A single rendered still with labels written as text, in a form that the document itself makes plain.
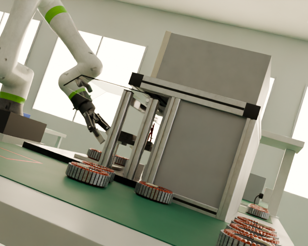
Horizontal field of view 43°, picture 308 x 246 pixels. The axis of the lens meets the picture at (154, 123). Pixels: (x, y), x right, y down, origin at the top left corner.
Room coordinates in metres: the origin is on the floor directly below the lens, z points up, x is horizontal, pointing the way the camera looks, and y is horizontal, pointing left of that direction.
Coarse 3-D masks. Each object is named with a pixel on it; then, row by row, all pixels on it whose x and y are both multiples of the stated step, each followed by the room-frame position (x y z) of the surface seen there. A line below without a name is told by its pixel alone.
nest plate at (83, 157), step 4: (76, 156) 1.50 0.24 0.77; (80, 156) 1.49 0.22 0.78; (84, 156) 1.51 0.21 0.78; (88, 160) 1.48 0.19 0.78; (92, 160) 1.48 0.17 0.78; (96, 160) 1.53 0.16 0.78; (112, 164) 1.59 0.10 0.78; (112, 168) 1.50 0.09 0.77; (116, 168) 1.54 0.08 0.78; (120, 168) 1.58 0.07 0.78
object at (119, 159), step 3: (117, 156) 1.74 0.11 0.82; (120, 156) 1.82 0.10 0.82; (117, 159) 1.73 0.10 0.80; (120, 159) 1.73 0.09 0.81; (123, 159) 1.73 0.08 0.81; (126, 159) 1.73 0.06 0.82; (114, 162) 1.73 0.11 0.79; (117, 162) 1.73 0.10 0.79; (120, 162) 1.73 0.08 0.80; (123, 162) 1.73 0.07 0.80; (123, 165) 1.73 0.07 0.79
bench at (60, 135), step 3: (45, 129) 5.62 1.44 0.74; (48, 129) 5.73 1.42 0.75; (48, 132) 5.72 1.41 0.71; (51, 132) 5.79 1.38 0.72; (54, 132) 5.86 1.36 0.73; (57, 132) 5.94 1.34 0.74; (57, 135) 5.97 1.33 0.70; (60, 135) 6.05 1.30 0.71; (63, 135) 6.13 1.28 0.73; (60, 138) 6.15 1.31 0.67; (57, 141) 6.16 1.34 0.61; (60, 141) 6.17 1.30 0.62; (57, 144) 6.15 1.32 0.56; (54, 147) 6.16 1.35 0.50; (57, 147) 6.15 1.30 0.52
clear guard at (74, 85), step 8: (72, 80) 1.42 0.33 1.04; (80, 80) 1.44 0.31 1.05; (88, 80) 1.46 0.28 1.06; (96, 80) 1.39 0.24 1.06; (72, 88) 1.47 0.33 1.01; (80, 88) 1.50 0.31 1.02; (88, 88) 1.53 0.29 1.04; (96, 88) 1.56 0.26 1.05; (104, 88) 1.55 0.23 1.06; (112, 88) 1.47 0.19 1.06; (120, 88) 1.40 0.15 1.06; (128, 88) 1.35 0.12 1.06; (88, 96) 1.60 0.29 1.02; (96, 96) 1.64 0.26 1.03; (136, 96) 1.46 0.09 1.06; (144, 96) 1.40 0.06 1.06; (152, 96) 1.37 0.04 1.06; (160, 104) 1.48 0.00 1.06
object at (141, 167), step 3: (126, 162) 1.48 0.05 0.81; (126, 165) 1.48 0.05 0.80; (141, 165) 1.50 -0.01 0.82; (138, 168) 1.48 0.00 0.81; (141, 168) 1.51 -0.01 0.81; (123, 171) 1.48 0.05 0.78; (138, 171) 1.49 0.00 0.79; (141, 171) 1.52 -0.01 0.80; (138, 174) 1.50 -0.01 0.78; (135, 177) 1.48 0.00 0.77; (138, 177) 1.51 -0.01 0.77
